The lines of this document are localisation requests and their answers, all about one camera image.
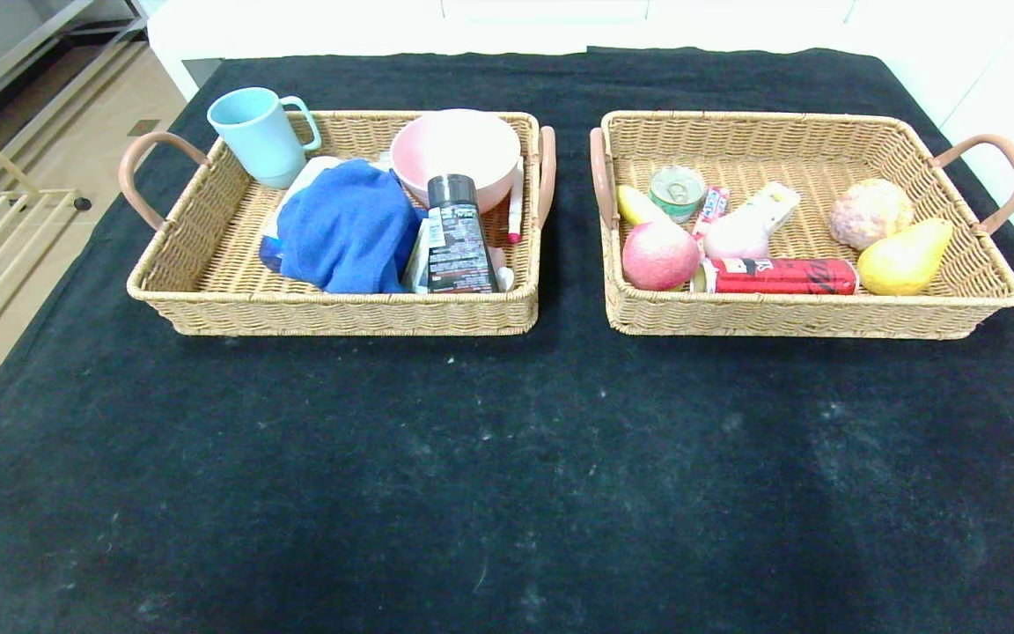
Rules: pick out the black cosmetic tube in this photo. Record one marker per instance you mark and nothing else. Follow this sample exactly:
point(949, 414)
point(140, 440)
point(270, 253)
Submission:
point(463, 246)

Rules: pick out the cream card box blue diamond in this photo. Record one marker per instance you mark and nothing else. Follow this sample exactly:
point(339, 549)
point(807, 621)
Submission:
point(415, 264)

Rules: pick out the red peach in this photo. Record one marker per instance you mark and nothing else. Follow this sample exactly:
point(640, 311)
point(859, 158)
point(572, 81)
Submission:
point(658, 256)

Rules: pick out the blue microfibre cloth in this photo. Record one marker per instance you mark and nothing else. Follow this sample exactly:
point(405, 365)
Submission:
point(344, 231)

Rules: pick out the pale pink soft ball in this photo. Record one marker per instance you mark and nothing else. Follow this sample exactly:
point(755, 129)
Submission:
point(731, 239)

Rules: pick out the brown cream puff bread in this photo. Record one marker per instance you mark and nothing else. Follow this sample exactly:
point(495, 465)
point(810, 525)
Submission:
point(872, 213)

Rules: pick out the wicker basket with household items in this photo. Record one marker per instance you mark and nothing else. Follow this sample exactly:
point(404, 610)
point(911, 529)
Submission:
point(208, 264)

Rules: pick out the wicker basket with food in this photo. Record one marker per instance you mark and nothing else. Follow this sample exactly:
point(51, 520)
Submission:
point(824, 151)

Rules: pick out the pink lotion tube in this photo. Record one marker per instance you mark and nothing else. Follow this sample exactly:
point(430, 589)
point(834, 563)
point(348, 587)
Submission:
point(502, 271)

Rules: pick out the white pen pink tip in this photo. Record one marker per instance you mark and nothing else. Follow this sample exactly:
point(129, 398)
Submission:
point(516, 204)

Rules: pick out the black table cloth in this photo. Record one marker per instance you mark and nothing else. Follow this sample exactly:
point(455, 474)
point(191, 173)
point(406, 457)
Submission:
point(507, 484)

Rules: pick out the yellow banana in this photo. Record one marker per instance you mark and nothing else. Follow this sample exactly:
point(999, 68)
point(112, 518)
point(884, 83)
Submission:
point(639, 206)

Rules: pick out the pink bowl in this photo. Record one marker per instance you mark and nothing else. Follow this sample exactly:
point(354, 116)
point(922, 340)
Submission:
point(459, 145)

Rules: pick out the green tin can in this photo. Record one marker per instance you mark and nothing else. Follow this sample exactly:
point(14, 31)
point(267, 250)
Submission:
point(676, 191)

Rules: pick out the red candy stick pack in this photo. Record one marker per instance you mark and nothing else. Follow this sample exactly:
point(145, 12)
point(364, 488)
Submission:
point(711, 209)

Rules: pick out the large white bottle blue cap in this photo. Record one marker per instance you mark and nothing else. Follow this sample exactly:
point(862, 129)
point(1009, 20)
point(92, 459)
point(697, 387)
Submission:
point(269, 255)

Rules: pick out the red chips can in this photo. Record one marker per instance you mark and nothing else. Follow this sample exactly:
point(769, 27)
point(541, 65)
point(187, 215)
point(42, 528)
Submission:
point(780, 276)

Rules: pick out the small cream snack box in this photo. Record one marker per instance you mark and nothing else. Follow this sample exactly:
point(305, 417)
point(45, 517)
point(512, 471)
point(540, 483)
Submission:
point(775, 204)

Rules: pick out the teal mug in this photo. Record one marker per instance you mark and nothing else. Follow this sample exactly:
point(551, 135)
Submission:
point(253, 143)

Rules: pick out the yellow pear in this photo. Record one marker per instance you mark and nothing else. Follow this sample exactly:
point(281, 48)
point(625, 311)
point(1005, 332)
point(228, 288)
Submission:
point(903, 261)

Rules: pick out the light wooden rack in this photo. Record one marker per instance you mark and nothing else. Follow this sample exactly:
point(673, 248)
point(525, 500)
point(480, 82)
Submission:
point(40, 197)

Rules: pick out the grey low shelf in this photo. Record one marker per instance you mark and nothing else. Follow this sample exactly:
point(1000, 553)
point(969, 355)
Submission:
point(5, 35)

